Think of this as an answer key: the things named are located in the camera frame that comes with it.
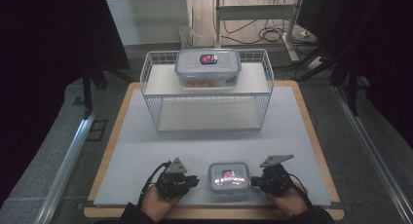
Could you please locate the black curtain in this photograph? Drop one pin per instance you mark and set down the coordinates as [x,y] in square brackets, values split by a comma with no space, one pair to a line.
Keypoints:
[42,55]
[383,48]

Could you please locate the white metal stand frame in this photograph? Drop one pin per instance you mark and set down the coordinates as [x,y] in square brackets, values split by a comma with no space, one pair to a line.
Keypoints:
[253,12]

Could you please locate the black metal stand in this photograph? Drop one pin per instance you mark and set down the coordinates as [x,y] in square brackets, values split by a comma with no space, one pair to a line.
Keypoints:
[87,94]

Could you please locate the black floor plate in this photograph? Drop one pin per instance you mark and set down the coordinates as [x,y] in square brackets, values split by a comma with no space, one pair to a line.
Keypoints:
[96,130]

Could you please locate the small clear food container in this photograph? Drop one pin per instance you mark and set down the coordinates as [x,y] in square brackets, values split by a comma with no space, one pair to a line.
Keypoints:
[229,178]

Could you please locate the white power strip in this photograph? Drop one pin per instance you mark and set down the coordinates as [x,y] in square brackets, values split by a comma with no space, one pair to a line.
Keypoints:
[314,63]

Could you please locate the aluminium rail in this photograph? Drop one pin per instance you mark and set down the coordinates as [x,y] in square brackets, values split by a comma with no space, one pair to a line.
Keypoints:
[66,165]
[373,152]

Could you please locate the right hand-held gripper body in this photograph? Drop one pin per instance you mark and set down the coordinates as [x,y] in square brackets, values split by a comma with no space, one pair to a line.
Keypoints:
[276,181]

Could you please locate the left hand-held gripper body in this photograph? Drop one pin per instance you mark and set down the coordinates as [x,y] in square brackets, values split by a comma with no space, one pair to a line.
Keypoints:
[172,185]

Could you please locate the large clear food container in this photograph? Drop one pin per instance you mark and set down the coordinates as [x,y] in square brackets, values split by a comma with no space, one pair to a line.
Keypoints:
[207,66]

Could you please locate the person's left hand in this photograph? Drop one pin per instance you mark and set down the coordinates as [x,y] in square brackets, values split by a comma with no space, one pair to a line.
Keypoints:
[159,204]

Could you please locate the grey table mat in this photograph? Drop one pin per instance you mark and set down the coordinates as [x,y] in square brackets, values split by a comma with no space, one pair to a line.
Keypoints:
[175,149]

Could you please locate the person's right hand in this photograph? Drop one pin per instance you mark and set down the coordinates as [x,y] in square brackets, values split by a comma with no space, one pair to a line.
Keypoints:
[289,201]

